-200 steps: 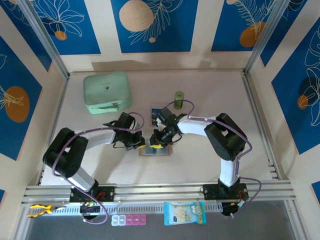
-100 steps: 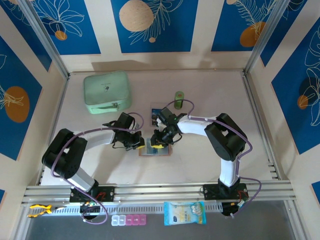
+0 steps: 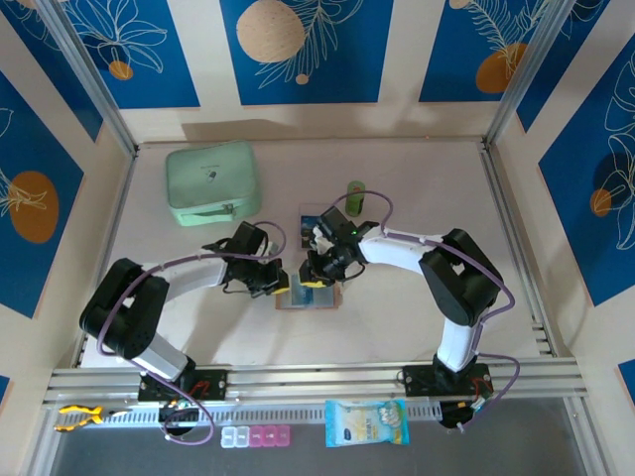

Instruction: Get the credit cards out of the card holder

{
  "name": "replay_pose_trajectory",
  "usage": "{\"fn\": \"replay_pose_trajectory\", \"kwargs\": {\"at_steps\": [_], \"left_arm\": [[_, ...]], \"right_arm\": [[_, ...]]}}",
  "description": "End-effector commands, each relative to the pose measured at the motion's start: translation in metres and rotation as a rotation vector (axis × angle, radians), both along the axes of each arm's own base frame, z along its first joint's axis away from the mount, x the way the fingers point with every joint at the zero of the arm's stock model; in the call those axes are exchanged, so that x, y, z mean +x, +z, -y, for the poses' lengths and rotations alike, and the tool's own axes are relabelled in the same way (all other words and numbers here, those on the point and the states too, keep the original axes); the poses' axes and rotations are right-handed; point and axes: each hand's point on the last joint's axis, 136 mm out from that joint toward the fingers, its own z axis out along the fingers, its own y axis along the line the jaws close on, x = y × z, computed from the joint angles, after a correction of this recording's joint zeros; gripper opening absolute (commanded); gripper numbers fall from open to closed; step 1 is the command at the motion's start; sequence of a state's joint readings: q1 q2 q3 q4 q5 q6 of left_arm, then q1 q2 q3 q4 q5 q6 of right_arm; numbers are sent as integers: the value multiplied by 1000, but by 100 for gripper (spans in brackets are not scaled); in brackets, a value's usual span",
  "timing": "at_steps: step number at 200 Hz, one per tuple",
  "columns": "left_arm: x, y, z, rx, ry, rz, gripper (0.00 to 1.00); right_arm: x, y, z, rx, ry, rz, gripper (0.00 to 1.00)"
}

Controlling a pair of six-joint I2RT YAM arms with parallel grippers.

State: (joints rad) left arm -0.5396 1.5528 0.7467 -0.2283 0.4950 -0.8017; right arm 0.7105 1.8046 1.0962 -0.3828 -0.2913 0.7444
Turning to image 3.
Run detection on pink leather card holder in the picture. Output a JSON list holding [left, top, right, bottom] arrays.
[[275, 277, 343, 312]]

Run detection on green cylindrical bottle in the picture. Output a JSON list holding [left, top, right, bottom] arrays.
[[345, 180, 367, 217]]

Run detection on mint green zip pouch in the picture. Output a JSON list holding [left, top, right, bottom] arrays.
[[165, 140, 262, 228]]

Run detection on blue wet wipes pack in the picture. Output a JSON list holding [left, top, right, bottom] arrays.
[[324, 399, 412, 447]]

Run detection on white and pink pill organizer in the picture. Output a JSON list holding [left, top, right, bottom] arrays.
[[220, 424, 294, 450]]

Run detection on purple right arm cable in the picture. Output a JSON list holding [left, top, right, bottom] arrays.
[[329, 191, 522, 432]]

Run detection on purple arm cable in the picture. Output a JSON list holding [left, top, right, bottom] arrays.
[[95, 220, 288, 447], [329, 191, 522, 432]]

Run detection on aluminium frame rail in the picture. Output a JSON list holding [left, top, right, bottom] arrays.
[[42, 357, 589, 411]]

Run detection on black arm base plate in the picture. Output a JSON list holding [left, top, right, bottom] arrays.
[[402, 364, 495, 398], [137, 369, 230, 403]]

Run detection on grey slotted cable duct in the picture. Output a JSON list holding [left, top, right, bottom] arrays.
[[54, 402, 443, 430]]

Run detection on aluminium table side rail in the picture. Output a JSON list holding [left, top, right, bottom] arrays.
[[73, 148, 140, 371], [479, 143, 557, 358]]

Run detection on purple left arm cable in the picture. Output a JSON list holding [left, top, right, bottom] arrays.
[[95, 220, 288, 447]]

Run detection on black cable junction box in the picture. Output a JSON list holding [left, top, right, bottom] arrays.
[[158, 402, 199, 437], [439, 400, 485, 432]]

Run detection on yellow handled pliers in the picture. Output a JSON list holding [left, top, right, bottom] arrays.
[[54, 404, 133, 433]]

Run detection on aluminium frame post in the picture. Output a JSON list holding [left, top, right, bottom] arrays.
[[37, 0, 139, 158], [483, 0, 591, 150]]

